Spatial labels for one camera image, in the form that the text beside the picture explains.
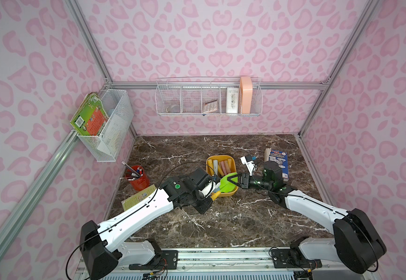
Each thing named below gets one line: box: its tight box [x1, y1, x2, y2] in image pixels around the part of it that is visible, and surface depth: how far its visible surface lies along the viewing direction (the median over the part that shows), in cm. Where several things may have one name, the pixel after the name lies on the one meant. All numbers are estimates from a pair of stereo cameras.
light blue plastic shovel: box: [212, 159, 219, 176], surface depth 98 cm
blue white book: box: [268, 149, 289, 182], surface depth 106 cm
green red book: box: [70, 92, 110, 136], surface depth 73 cm
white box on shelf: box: [226, 87, 240, 114], surface depth 95 cm
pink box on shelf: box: [240, 75, 253, 114], surface depth 84 cm
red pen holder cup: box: [126, 165, 150, 192], surface depth 93 cm
